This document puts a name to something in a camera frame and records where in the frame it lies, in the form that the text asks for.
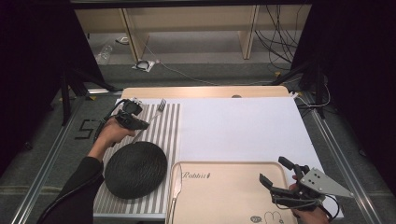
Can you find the aluminium rail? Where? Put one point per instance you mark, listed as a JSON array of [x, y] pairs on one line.
[[345, 161], [46, 161]]

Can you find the silver fork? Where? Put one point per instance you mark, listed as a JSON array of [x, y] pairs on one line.
[[162, 105]]

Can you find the white board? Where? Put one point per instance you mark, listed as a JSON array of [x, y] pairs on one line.
[[243, 130]]

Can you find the beige tray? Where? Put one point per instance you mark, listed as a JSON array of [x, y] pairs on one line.
[[230, 196]]

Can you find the round black plate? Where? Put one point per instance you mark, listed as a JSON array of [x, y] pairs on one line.
[[136, 169]]

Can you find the black tripod stand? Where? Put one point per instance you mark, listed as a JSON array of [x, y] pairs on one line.
[[311, 74], [77, 81]]

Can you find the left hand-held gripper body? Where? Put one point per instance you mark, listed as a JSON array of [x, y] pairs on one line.
[[132, 108]]

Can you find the person's left hand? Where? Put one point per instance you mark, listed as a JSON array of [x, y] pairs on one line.
[[110, 135]]

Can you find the striped placemat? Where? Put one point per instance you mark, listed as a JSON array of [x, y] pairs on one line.
[[169, 130]]

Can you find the black curtain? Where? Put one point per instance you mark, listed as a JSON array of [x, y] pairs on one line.
[[355, 62], [34, 62]]

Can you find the beige background desk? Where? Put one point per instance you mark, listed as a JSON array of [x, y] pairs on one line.
[[193, 18]]

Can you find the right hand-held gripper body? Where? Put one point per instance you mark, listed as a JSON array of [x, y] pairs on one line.
[[323, 185]]

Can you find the wooden table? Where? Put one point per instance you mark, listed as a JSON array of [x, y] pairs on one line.
[[202, 92]]

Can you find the clear plastic bag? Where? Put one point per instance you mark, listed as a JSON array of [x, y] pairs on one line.
[[104, 54]]

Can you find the silver knife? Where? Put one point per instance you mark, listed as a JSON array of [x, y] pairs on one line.
[[176, 186]]

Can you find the person's right hand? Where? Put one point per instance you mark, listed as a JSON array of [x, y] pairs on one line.
[[311, 217]]

